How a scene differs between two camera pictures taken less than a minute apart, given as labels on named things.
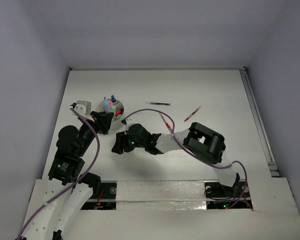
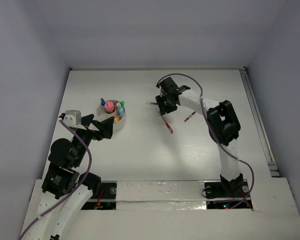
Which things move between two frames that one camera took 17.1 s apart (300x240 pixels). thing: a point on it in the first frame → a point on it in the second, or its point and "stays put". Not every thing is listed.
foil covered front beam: x=160 y=195 stays put
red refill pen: x=193 y=113 stays put
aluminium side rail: x=260 y=124 stays put
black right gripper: x=121 y=142 → x=163 y=109
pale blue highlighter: x=106 y=105 → x=121 y=112
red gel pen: x=168 y=125 stays put
